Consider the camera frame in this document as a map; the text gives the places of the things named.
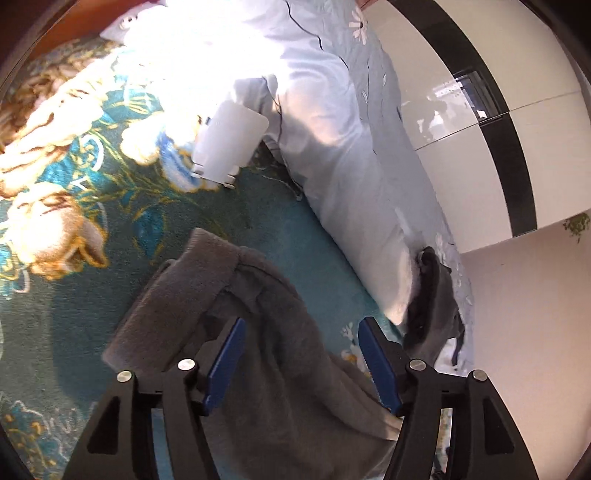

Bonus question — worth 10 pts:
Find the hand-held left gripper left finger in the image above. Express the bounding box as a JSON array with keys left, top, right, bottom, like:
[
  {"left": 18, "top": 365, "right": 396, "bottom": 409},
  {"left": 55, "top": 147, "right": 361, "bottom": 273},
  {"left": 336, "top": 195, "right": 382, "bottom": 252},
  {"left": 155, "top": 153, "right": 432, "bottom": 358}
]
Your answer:
[{"left": 62, "top": 318, "right": 247, "bottom": 480}]

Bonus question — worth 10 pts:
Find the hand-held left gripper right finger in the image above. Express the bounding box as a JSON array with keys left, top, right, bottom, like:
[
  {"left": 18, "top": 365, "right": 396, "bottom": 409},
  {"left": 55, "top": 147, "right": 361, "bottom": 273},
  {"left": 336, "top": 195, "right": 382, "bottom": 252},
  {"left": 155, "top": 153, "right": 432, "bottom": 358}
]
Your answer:
[{"left": 358, "top": 316, "right": 539, "bottom": 480}]

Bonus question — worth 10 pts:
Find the grey knit sweater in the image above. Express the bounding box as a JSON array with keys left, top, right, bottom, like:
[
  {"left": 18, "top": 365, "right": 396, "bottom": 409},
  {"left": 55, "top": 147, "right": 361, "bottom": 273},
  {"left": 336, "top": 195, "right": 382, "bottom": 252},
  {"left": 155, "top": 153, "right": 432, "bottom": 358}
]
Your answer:
[{"left": 406, "top": 263, "right": 466, "bottom": 365}]

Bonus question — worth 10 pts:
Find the teal floral blanket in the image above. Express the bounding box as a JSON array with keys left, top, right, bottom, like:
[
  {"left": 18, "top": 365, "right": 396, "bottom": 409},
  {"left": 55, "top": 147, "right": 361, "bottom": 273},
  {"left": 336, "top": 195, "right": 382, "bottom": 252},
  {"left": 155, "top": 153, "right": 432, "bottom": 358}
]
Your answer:
[{"left": 0, "top": 37, "right": 453, "bottom": 480}]

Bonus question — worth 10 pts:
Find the white wardrobe with black stripe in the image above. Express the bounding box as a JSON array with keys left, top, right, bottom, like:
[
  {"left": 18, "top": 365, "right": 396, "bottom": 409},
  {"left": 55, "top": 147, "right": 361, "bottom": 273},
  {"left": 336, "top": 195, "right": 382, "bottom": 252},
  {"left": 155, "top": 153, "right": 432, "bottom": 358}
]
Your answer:
[{"left": 360, "top": 0, "right": 591, "bottom": 254}]

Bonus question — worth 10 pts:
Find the light blue floral duvet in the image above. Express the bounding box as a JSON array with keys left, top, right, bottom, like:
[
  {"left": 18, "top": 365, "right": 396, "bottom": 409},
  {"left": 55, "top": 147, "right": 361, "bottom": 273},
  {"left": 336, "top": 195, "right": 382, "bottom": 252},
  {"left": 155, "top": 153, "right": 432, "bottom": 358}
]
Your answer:
[{"left": 124, "top": 0, "right": 476, "bottom": 374}]

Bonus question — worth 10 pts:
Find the white plastic case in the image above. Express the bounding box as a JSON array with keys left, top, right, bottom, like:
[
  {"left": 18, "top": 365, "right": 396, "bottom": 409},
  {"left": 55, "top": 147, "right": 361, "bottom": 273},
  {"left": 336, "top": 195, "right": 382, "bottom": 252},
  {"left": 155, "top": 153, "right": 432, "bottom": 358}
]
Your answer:
[{"left": 191, "top": 100, "right": 269, "bottom": 189}]

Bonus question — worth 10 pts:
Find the white pillow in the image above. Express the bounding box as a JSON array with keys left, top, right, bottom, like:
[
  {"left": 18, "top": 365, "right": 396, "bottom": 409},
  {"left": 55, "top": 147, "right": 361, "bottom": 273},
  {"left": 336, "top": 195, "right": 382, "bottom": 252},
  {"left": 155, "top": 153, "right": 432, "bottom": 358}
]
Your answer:
[{"left": 99, "top": 11, "right": 144, "bottom": 44}]

